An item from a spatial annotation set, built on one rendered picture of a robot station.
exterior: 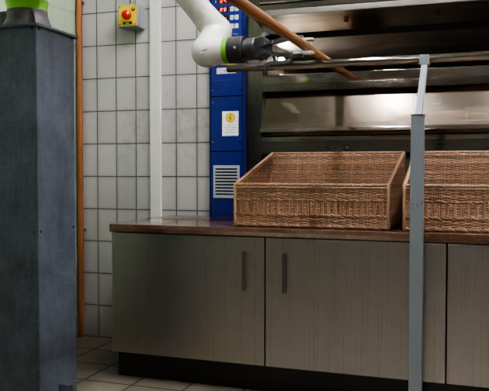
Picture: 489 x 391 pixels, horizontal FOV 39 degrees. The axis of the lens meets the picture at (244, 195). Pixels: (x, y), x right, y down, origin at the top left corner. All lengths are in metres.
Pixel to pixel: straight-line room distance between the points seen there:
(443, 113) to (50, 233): 1.55
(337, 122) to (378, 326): 0.92
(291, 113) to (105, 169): 0.92
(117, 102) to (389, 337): 1.65
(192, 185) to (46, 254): 1.10
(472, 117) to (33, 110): 1.62
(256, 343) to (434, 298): 0.63
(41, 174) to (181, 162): 1.11
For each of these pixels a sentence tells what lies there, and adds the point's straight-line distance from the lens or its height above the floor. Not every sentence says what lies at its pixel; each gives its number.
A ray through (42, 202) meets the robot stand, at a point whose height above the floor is 0.68.
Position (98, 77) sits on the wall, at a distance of 3.32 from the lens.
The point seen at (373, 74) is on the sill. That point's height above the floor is 1.16.
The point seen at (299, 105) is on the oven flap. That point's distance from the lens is 2.95.
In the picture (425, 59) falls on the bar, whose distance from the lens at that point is 2.48.
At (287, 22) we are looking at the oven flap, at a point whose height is 1.38.
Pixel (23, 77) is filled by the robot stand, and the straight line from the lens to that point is 2.14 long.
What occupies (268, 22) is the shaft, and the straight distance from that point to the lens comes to 1.95.
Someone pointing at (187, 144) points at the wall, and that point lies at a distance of 3.09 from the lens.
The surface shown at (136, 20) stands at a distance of 3.19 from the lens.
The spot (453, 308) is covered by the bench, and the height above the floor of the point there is 0.34.
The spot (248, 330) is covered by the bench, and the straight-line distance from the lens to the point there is 2.47.
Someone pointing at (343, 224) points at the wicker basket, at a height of 0.60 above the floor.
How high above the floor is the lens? 0.78
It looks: 2 degrees down
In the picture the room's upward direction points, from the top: straight up
